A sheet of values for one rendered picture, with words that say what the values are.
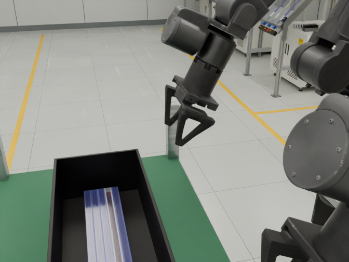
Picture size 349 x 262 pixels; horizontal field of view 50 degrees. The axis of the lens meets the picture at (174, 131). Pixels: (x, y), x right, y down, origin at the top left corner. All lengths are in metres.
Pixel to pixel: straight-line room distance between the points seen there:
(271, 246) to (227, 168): 2.38
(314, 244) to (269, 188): 2.25
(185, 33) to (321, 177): 0.43
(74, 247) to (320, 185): 0.54
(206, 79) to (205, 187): 1.90
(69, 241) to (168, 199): 0.23
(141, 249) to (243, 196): 1.83
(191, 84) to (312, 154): 0.43
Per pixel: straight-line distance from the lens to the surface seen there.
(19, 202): 0.89
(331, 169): 0.26
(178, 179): 0.90
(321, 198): 0.80
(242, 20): 0.65
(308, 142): 0.28
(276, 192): 2.58
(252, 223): 2.30
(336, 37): 0.77
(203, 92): 0.68
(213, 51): 0.67
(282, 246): 0.39
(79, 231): 0.76
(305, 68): 0.78
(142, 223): 0.76
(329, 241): 0.34
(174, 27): 0.63
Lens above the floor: 1.45
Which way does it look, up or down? 26 degrees down
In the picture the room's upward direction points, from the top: straight up
